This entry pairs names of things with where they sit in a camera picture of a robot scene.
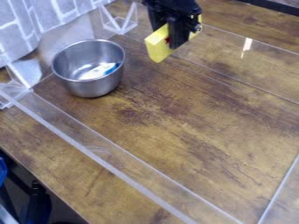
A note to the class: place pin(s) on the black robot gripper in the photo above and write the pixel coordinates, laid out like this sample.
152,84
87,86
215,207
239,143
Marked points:
182,26

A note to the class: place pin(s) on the yellow butter block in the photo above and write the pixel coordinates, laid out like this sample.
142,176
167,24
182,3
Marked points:
158,43

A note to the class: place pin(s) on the white blue tube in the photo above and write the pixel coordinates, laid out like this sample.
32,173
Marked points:
99,71

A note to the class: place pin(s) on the stainless steel bowl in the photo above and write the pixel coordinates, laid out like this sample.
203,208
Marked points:
89,67

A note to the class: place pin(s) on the grey brick pattern cloth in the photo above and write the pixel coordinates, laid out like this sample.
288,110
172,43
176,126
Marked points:
25,19

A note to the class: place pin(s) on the blue object under table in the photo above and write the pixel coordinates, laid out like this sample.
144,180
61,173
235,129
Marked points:
3,171

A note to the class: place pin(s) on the black table leg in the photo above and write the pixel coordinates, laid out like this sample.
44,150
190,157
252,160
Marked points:
39,208

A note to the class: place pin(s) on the clear acrylic barrier frame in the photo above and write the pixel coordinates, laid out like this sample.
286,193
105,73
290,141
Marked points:
192,144

